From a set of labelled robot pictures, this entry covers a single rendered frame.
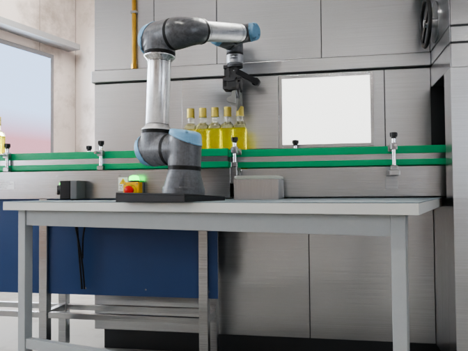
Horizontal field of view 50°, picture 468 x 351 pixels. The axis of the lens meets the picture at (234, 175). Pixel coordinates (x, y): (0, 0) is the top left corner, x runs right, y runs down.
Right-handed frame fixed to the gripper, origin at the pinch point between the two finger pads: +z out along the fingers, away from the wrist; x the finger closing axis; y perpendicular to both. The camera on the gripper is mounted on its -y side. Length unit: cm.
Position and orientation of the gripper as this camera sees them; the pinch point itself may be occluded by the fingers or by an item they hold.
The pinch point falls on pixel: (239, 108)
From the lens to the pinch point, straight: 229.3
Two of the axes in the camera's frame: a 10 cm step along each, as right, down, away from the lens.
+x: -1.7, -0.3, -9.8
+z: 0.1, 10.0, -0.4
